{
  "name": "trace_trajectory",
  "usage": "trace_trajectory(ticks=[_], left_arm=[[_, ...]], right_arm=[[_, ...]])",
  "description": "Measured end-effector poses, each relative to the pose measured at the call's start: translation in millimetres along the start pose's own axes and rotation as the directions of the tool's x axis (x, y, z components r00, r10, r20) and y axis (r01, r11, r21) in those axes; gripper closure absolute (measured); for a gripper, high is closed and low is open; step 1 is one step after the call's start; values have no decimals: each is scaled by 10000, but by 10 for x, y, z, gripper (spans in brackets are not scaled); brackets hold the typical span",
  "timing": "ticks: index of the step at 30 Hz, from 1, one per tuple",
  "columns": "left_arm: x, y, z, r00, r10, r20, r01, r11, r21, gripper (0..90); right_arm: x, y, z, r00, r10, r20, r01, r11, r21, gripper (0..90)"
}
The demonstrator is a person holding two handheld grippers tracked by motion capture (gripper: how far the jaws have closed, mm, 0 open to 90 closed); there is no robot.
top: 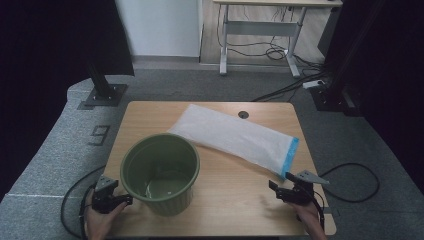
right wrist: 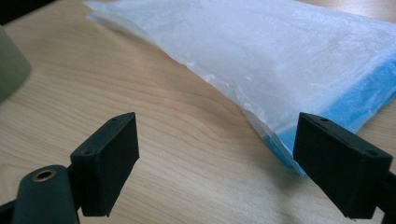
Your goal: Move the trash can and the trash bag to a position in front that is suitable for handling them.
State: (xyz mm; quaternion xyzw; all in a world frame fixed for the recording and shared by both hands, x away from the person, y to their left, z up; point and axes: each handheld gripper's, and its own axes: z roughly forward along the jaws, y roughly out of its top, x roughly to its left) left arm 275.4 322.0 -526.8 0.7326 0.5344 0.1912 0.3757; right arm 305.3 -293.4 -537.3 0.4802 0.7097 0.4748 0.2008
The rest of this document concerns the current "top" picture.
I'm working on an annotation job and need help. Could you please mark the black floor cables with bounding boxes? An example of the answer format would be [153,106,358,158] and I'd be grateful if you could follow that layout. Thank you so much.
[250,71,332,103]

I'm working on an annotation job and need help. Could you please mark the black metal stand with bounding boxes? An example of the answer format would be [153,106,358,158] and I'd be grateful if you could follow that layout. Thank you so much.
[309,0,379,118]
[77,62,130,111]

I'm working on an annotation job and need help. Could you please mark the person's left hand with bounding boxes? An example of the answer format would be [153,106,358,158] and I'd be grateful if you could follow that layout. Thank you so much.
[84,195,129,240]

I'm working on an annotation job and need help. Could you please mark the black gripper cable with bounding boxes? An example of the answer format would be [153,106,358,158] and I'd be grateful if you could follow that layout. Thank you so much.
[60,164,108,240]
[312,162,381,232]

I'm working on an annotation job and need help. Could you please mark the white power strip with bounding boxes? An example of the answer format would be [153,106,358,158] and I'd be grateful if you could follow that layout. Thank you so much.
[302,79,326,91]

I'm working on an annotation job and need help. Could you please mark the black curtain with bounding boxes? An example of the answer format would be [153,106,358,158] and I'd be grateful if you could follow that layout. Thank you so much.
[0,0,136,202]
[318,0,424,196]

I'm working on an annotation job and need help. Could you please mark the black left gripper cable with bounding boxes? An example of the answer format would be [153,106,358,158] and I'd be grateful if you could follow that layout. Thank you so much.
[60,164,108,240]

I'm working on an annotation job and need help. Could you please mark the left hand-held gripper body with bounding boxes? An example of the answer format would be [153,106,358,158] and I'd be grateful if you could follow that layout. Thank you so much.
[91,174,120,215]

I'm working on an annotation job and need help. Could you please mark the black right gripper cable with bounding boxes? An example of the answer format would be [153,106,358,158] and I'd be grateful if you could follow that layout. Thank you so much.
[312,162,381,232]

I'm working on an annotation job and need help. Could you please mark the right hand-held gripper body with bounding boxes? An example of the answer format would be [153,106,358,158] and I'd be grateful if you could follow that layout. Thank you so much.
[276,169,331,206]

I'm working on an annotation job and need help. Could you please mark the person's right hand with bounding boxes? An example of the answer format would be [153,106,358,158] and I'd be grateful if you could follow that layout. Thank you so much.
[288,200,323,233]

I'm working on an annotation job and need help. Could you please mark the green plastic bin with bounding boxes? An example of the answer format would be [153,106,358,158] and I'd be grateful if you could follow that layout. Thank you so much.
[119,132,201,217]

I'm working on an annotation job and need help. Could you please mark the white trash bag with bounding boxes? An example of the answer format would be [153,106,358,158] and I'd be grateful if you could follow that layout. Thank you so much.
[166,103,300,181]

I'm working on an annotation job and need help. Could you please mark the tangle of black desk cables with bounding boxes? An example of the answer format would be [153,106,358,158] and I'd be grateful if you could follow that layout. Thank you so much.
[216,4,327,73]

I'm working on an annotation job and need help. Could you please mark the white panel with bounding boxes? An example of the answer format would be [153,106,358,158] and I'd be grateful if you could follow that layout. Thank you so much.
[114,0,205,59]

